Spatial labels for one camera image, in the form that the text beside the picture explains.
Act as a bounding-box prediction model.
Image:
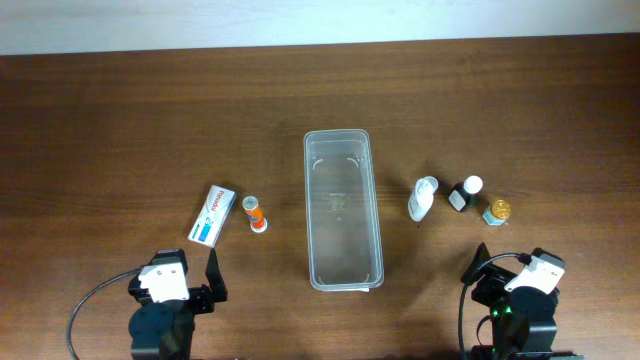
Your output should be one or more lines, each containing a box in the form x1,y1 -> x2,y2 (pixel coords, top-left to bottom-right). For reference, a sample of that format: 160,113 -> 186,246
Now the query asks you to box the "small jar gold lid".
483,199 -> 512,226

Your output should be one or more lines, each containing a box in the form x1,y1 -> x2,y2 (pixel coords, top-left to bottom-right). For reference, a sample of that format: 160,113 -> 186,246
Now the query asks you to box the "orange tablet tube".
242,196 -> 268,233

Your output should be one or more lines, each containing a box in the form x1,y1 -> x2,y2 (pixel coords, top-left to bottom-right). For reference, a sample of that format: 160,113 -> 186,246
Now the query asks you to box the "white Panadol medicine box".
187,185 -> 236,248

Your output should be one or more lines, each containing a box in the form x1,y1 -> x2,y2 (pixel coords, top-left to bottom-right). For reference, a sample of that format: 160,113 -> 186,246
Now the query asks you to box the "dark bottle white cap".
448,175 -> 483,212

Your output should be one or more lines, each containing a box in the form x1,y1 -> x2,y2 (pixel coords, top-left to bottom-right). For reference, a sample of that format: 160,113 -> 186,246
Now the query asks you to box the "white spray bottle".
408,176 -> 439,223

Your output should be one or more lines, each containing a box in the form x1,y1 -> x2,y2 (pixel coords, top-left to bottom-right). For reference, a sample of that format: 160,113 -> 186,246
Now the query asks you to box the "clear plastic container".
304,129 -> 384,292

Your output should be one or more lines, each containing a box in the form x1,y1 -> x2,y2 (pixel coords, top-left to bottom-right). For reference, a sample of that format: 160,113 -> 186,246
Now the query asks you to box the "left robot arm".
128,249 -> 228,360

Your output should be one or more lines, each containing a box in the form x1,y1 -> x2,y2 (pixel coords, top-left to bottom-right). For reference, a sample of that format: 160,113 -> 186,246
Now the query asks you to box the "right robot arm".
457,243 -> 580,360

